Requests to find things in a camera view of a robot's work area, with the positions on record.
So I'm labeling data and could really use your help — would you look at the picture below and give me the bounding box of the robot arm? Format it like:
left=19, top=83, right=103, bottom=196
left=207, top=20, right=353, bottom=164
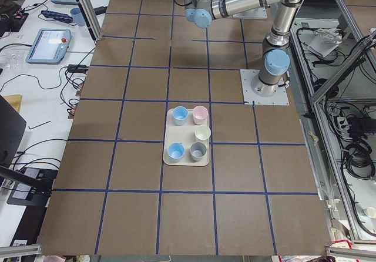
left=181, top=0, right=303, bottom=98

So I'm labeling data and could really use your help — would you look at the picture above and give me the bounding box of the light blue plastic cup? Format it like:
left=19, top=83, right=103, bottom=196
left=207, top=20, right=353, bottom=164
left=172, top=106, right=188, bottom=126

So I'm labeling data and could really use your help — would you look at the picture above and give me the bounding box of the pink plastic cup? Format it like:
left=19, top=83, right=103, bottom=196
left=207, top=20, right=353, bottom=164
left=192, top=106, right=209, bottom=125

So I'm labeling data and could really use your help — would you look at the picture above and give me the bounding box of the cream plastic cup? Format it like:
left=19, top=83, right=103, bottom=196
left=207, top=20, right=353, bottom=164
left=194, top=125, right=212, bottom=142

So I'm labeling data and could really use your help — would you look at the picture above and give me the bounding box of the grey plastic cup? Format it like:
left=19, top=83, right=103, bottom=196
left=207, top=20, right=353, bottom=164
left=189, top=142, right=207, bottom=162

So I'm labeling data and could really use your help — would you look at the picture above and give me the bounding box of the blue cup on desk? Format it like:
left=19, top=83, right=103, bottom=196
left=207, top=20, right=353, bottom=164
left=70, top=8, right=85, bottom=26

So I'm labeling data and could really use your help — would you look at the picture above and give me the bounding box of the beige serving tray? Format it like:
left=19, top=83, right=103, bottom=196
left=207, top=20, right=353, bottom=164
left=163, top=109, right=210, bottom=166

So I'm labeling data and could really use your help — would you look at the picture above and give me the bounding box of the blue teach pendant tablet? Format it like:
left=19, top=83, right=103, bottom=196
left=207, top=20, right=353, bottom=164
left=26, top=28, right=72, bottom=65

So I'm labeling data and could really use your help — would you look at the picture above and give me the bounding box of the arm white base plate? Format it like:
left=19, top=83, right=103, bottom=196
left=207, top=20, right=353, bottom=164
left=240, top=69, right=289, bottom=106

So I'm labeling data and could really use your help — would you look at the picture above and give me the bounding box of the aluminium frame post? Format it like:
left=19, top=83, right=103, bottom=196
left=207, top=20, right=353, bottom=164
left=75, top=0, right=103, bottom=42

